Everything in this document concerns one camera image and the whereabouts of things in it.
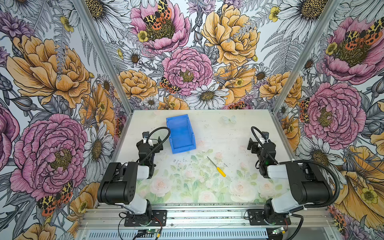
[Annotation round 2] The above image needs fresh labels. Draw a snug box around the yellow handled screwdriver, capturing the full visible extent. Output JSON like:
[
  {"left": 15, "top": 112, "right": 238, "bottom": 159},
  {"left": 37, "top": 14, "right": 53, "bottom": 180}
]
[{"left": 207, "top": 157, "right": 226, "bottom": 178}]

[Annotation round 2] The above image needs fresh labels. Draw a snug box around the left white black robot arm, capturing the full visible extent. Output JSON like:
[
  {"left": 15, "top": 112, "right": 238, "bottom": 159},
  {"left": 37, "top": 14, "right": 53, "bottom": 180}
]
[{"left": 97, "top": 132, "right": 164, "bottom": 226}]

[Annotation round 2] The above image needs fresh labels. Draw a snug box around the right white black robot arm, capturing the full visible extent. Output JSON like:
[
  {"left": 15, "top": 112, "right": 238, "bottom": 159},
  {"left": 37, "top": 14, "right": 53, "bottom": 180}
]
[{"left": 247, "top": 127, "right": 341, "bottom": 225}]

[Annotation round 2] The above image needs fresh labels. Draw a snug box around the blue plastic storage bin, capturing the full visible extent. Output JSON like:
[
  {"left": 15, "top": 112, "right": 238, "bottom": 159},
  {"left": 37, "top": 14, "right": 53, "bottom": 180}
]
[{"left": 166, "top": 115, "right": 197, "bottom": 154}]

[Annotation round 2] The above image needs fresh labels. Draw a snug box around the left green circuit board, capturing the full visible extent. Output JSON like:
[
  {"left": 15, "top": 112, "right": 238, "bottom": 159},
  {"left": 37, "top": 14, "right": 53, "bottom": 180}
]
[{"left": 136, "top": 229, "right": 161, "bottom": 238}]

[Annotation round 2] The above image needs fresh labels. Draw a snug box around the green circuit board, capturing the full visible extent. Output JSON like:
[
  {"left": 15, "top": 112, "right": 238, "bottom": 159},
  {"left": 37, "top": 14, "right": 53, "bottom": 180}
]
[
  {"left": 272, "top": 227, "right": 286, "bottom": 235},
  {"left": 136, "top": 229, "right": 161, "bottom": 238}
]

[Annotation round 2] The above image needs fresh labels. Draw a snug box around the right green circuit board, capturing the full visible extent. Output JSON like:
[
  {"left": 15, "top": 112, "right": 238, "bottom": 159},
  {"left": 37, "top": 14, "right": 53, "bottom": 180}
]
[{"left": 272, "top": 227, "right": 286, "bottom": 235}]

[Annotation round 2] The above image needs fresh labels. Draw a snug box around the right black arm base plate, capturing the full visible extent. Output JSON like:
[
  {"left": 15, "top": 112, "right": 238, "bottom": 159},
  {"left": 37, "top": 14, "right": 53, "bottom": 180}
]
[{"left": 247, "top": 209, "right": 292, "bottom": 226}]

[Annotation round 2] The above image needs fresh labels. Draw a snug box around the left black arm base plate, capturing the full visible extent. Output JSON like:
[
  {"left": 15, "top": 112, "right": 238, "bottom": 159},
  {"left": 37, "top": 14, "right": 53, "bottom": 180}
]
[{"left": 124, "top": 210, "right": 168, "bottom": 227}]

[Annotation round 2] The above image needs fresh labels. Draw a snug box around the aluminium front frame rail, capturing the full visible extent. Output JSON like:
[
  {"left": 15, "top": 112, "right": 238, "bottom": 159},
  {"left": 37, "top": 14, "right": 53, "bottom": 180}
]
[{"left": 76, "top": 204, "right": 342, "bottom": 240}]

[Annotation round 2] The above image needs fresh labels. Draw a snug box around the right black corrugated cable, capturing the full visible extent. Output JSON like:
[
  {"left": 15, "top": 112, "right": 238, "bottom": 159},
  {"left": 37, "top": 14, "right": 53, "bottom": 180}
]
[{"left": 250, "top": 125, "right": 341, "bottom": 209}]

